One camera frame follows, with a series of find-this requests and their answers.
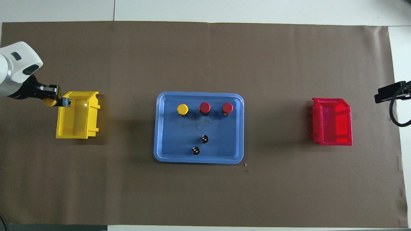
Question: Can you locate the brown paper table mat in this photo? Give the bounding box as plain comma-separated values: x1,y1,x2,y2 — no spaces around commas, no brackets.
0,21,408,229

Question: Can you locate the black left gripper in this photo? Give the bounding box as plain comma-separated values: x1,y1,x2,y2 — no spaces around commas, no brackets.
6,75,71,108

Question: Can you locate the yellow plastic bin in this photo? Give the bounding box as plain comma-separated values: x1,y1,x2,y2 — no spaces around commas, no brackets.
56,91,101,140

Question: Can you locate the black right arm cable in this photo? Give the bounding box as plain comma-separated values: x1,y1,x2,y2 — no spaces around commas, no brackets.
389,84,411,127

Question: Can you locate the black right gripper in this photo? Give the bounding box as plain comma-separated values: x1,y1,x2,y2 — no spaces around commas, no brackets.
375,81,411,104

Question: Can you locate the red plastic bin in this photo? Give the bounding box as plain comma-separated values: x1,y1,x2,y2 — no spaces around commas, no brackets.
310,98,353,146

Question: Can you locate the blue plastic tray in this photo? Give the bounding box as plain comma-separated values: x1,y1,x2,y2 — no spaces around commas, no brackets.
153,91,245,165

